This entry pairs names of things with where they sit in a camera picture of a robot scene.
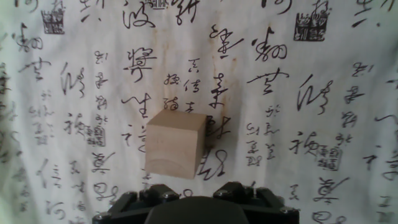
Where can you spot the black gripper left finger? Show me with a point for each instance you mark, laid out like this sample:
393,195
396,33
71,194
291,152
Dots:
130,205

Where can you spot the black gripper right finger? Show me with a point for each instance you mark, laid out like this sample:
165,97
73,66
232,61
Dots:
264,205

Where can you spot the wooden cube block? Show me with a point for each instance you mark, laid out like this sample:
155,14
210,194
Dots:
174,146

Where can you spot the beige calligraphy print cloth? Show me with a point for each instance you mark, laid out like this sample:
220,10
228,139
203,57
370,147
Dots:
280,109

